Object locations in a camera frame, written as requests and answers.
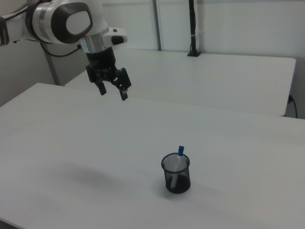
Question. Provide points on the white partition wall post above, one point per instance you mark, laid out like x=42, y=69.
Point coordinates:
x=157, y=23

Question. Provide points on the white marker with blue cap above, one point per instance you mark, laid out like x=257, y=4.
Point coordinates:
x=180, y=152

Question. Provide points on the black camera pole with clamp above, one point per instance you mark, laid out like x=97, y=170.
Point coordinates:
x=193, y=28

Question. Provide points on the black mesh pen cup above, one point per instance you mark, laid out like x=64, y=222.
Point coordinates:
x=177, y=181

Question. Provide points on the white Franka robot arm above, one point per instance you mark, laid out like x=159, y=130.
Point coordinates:
x=59, y=21

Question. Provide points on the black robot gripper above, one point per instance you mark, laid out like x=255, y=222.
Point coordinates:
x=102, y=62

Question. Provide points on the white adjacent table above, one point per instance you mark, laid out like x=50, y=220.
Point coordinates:
x=190, y=76

